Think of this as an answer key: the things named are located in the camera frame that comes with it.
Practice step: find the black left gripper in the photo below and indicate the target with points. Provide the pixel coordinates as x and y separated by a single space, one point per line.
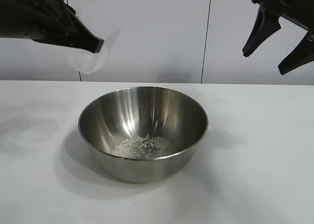
27 13

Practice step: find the clear plastic measuring cup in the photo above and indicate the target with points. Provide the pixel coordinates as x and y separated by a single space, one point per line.
83 62

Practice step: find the white uncooked rice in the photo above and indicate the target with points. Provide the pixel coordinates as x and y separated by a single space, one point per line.
147 146

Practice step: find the stainless steel mixing bowl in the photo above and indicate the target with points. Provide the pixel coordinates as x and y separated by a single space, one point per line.
137 121

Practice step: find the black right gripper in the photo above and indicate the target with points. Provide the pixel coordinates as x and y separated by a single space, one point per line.
294 6

